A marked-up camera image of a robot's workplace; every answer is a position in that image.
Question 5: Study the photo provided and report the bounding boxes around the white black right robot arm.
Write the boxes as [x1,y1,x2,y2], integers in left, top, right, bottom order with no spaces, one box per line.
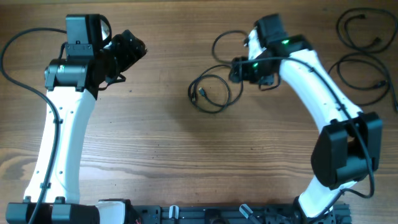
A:
[229,14,382,223]

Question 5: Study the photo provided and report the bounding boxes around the black USB cable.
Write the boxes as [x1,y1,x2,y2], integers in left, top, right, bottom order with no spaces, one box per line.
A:
[187,63,244,114]

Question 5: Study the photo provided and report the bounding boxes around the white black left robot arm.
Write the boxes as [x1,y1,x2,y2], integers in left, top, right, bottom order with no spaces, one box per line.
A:
[6,14,147,223]

